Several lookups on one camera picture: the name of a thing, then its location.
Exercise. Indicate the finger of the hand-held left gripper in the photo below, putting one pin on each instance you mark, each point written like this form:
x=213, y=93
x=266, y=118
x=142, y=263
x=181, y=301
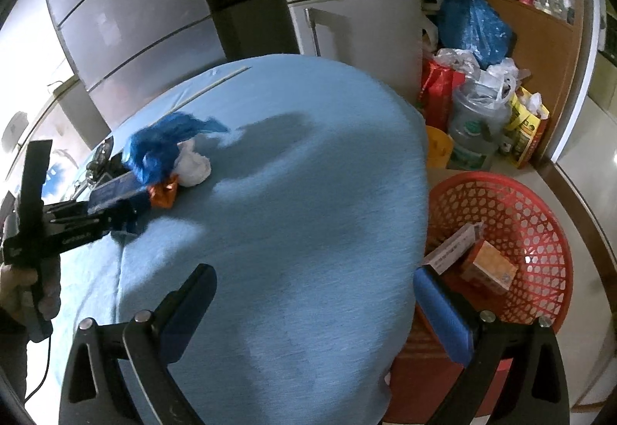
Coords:
x=123, y=219

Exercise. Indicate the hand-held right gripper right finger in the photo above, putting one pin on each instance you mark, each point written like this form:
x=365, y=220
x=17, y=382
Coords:
x=443, y=319

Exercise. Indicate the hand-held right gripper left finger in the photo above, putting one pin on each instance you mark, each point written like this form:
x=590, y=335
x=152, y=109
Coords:
x=188, y=309

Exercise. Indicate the blue cardboard box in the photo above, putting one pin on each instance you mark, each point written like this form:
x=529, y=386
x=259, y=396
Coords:
x=113, y=189

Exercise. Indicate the orange foil wrapper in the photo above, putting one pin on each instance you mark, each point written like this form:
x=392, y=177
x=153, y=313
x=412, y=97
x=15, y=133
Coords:
x=164, y=195

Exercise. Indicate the blue plastic bag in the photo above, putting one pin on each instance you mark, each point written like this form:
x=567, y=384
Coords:
x=154, y=145

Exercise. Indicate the white plastic bag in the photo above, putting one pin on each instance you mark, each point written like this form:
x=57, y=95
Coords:
x=193, y=167
x=501, y=76
x=460, y=59

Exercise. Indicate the red plastic mesh basket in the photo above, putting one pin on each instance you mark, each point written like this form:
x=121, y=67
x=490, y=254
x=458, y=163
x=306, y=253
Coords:
x=540, y=222

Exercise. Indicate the person's left forearm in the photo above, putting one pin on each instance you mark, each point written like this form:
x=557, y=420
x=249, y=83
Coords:
x=12, y=357

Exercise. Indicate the person's left hand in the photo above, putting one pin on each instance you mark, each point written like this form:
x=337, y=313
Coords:
x=19, y=290

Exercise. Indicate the orange cardboard box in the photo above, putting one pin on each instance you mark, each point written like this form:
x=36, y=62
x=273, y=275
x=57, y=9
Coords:
x=487, y=267

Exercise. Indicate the white cardboard box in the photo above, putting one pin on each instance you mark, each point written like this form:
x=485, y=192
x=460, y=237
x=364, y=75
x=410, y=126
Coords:
x=450, y=251

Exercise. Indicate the red plastic stool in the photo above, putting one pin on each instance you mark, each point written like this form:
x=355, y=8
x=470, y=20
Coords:
x=434, y=386

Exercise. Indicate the thin pale stick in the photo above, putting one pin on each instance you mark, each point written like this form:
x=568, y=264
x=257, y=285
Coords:
x=219, y=82

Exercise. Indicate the orange plastic bucket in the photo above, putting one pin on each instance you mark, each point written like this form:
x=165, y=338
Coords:
x=438, y=148

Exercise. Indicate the clear water jug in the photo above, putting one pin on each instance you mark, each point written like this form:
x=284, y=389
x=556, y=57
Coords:
x=475, y=136

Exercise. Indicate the grey cabinet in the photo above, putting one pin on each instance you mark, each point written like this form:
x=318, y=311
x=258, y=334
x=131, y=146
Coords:
x=120, y=20

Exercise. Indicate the yellow printed bag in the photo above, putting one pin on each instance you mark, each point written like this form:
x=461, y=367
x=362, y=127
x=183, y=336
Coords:
x=525, y=131

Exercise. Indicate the red gift bag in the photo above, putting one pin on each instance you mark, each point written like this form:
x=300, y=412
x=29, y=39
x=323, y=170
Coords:
x=438, y=97

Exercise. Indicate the wooden shelf cabinet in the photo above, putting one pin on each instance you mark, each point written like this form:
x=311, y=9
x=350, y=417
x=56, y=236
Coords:
x=544, y=59

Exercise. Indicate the large blue plastic sack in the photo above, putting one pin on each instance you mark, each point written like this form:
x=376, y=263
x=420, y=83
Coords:
x=470, y=25

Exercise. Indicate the silver refrigerator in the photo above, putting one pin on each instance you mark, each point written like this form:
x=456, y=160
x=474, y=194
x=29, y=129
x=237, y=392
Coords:
x=361, y=20

